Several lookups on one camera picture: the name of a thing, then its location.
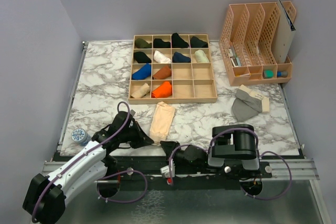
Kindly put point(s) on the wooden compartment tray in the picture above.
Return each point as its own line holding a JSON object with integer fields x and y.
{"x": 192, "y": 82}

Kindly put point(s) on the pink file organizer rack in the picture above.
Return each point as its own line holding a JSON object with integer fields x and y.
{"x": 250, "y": 29}

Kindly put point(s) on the olive green rolled cloth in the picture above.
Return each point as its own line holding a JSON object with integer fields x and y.
{"x": 142, "y": 44}

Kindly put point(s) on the blue grey cylinder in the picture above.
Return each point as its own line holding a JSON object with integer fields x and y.
{"x": 282, "y": 74}

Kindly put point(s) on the cards in rack slot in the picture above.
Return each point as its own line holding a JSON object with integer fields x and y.
{"x": 238, "y": 69}

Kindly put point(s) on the beige rolled cloth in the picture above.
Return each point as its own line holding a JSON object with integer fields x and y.
{"x": 141, "y": 91}

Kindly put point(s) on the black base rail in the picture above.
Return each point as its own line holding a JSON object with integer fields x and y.
{"x": 142, "y": 173}

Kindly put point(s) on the pale green rolled cloth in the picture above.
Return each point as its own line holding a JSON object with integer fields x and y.
{"x": 201, "y": 56}

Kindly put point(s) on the grey underwear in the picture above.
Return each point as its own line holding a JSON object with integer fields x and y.
{"x": 246, "y": 106}

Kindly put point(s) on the grey folder in rack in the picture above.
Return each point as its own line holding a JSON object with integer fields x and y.
{"x": 285, "y": 31}

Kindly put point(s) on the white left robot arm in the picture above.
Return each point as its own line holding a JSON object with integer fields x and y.
{"x": 48, "y": 196}

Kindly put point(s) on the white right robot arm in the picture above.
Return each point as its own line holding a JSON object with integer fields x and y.
{"x": 233, "y": 151}

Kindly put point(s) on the dark green rolled cloth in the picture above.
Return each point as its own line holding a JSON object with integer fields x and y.
{"x": 195, "y": 42}

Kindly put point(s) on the black rolled cloth left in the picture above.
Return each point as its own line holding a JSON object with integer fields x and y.
{"x": 141, "y": 57}

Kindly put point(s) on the brown rolled cloth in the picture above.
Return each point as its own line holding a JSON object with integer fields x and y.
{"x": 163, "y": 73}

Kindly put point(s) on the cream folded underwear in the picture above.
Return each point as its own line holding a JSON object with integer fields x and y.
{"x": 263, "y": 98}

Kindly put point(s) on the blue rolled cloth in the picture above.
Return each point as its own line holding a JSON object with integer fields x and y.
{"x": 144, "y": 72}

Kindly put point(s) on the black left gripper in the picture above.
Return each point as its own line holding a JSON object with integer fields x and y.
{"x": 142, "y": 139}

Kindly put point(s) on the white rolled cloth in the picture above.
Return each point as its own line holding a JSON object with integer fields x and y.
{"x": 160, "y": 58}

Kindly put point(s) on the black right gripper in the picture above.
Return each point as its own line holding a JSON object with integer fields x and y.
{"x": 167, "y": 146}

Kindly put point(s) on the navy rolled cloth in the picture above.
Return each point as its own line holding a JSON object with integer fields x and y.
{"x": 180, "y": 58}

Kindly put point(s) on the beige boxer underwear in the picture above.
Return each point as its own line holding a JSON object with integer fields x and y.
{"x": 161, "y": 123}

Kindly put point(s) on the black rolled cloth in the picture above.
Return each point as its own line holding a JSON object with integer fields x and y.
{"x": 178, "y": 42}
{"x": 141, "y": 57}
{"x": 160, "y": 43}

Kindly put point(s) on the orange rolled cloth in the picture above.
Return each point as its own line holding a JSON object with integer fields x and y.
{"x": 163, "y": 91}

